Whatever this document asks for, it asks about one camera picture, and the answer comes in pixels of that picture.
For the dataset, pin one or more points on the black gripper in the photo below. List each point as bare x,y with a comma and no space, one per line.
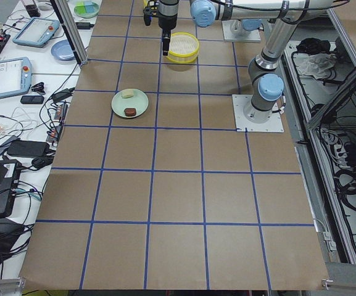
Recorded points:
168,16

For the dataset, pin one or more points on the yellow rimmed steamer basket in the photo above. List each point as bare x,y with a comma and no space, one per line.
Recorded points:
184,48

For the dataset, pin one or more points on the cream white bun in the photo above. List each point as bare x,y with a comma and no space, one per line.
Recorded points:
127,93

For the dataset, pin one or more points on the brown bun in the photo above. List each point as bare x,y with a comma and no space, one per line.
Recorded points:
130,112

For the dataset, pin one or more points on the light green plate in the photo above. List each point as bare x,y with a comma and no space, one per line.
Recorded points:
139,101

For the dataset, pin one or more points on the green plate with blocks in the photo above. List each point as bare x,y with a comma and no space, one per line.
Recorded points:
86,9

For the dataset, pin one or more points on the black power brick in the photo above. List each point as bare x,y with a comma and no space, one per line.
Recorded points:
84,25

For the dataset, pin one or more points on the blue plate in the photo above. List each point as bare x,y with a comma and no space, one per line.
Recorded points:
62,51

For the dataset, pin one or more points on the far blue teach pendant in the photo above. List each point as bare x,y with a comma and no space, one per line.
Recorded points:
37,32

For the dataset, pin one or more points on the blue teach pendant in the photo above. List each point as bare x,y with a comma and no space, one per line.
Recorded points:
37,32
15,77

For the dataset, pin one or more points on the dark drink cup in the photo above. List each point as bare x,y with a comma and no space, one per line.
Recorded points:
31,8

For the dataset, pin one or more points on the white crumpled cloth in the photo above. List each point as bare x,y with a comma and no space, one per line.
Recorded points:
318,66

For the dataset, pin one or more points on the black small phone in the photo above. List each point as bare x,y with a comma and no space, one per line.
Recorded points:
32,100

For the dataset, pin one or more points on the near blue teach pendant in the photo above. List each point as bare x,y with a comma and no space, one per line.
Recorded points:
15,77

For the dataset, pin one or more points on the black power adapter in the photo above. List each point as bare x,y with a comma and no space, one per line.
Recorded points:
30,149

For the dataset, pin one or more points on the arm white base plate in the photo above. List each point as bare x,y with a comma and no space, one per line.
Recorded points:
249,119
245,31

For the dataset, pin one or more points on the aluminium frame post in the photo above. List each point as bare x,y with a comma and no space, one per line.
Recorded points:
66,19

